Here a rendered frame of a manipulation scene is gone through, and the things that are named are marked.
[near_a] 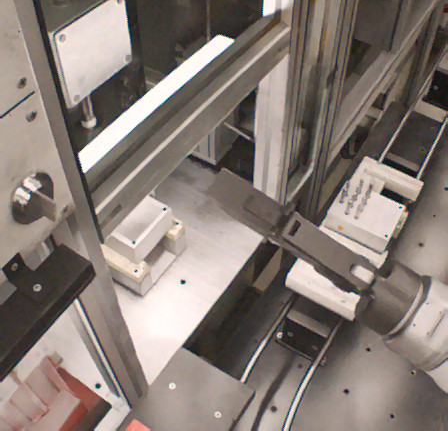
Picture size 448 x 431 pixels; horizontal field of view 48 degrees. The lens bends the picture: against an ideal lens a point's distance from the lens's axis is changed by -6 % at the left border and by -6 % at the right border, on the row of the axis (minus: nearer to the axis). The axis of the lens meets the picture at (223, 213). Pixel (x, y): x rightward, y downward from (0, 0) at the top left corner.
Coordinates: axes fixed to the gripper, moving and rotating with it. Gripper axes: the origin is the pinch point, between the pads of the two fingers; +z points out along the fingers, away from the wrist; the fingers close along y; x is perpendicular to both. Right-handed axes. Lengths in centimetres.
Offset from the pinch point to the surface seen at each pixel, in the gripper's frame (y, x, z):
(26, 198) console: 20.8, 9.3, 10.7
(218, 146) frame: -48, -11, 12
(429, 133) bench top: -94, -56, -30
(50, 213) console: 19.9, 9.3, 9.0
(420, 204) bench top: -78, -32, -35
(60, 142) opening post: 17.7, 4.9, 12.1
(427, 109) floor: -204, -112, -43
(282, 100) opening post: -19.5, -17.4, 3.9
